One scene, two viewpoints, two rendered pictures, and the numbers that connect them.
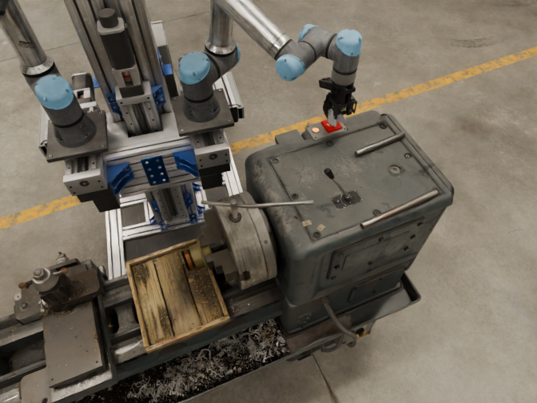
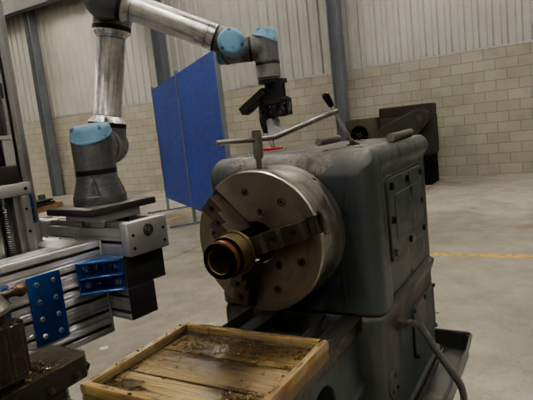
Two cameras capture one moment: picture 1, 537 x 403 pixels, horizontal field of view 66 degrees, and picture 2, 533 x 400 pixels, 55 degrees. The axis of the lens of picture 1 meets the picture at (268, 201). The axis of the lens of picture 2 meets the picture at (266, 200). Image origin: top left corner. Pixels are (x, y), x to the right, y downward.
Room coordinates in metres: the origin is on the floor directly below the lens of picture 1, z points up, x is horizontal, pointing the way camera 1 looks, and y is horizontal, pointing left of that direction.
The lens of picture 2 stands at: (-0.20, 0.78, 1.32)
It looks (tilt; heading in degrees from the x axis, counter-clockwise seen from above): 8 degrees down; 323
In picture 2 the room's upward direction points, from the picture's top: 6 degrees counter-clockwise
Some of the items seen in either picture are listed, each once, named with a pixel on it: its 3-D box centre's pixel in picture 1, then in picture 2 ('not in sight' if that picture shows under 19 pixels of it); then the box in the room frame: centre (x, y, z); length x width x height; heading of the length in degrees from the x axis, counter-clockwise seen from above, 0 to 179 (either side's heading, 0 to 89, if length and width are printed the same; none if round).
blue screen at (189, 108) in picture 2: not in sight; (185, 148); (6.76, -3.04, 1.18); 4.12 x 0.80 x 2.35; 165
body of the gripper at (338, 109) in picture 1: (341, 95); (274, 98); (1.06, -0.24, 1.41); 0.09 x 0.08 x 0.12; 22
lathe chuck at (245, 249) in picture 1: (238, 241); (266, 237); (0.71, 0.11, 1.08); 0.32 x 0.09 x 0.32; 22
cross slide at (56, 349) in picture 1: (69, 317); not in sight; (0.49, 0.68, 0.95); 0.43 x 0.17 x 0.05; 22
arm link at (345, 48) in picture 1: (346, 51); (264, 47); (1.07, -0.24, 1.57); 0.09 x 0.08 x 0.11; 53
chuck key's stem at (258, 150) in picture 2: (234, 211); (258, 155); (0.71, 0.10, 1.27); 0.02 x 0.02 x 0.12
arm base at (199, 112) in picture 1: (200, 100); (98, 186); (1.28, 0.27, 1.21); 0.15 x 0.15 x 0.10
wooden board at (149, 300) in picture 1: (176, 291); (209, 371); (0.61, 0.34, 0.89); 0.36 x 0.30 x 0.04; 22
